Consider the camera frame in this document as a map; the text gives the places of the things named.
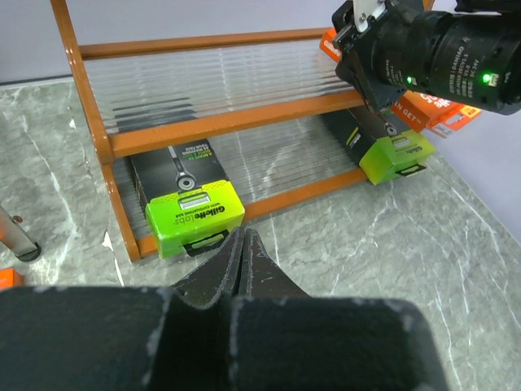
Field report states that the wooden two-tier shelf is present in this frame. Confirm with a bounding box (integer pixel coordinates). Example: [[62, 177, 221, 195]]
[[49, 0, 432, 264]]

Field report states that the orange razor box back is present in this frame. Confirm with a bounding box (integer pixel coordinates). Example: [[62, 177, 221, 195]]
[[0, 268, 24, 291]]

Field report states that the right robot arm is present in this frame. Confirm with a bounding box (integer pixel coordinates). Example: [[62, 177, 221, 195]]
[[331, 1, 520, 116]]

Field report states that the green black razor box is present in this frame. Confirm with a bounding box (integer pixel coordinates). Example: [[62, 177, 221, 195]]
[[321, 106, 435, 185], [129, 139, 245, 259]]

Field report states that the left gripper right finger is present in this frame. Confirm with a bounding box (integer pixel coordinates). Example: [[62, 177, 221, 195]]
[[238, 229, 448, 390]]

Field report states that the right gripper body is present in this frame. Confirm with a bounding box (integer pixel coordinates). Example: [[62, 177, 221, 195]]
[[331, 1, 444, 112]]

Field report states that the steel dish rack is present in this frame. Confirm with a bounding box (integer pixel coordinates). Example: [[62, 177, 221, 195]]
[[1, 208, 42, 262]]

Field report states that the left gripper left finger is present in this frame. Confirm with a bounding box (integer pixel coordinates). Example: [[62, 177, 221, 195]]
[[1, 228, 244, 390]]

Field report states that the orange Fusion5 razor box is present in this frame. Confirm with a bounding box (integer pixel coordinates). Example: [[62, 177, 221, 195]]
[[319, 28, 484, 139]]

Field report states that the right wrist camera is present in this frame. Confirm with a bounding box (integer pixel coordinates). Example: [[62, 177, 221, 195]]
[[352, 0, 387, 33]]

